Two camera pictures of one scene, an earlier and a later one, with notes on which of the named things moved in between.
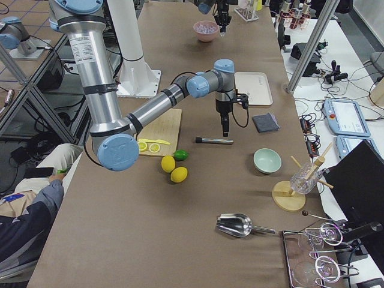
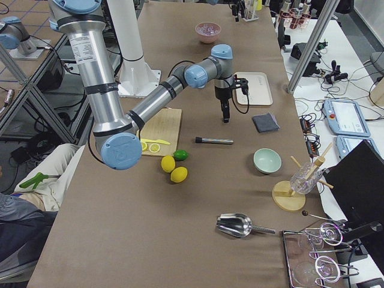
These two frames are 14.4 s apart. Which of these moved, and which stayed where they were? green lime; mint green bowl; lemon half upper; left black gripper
Moved: left black gripper
Stayed: green lime; mint green bowl; lemon half upper
